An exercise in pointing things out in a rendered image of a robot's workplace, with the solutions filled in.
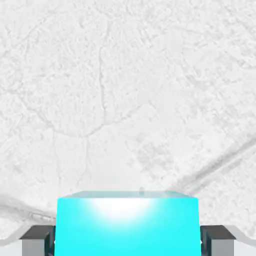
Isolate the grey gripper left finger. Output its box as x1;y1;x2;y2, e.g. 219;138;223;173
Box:
0;224;57;256

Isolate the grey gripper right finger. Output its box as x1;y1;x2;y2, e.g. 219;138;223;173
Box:
199;224;256;256

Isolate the small cyan cube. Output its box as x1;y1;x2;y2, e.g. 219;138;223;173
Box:
54;190;202;256

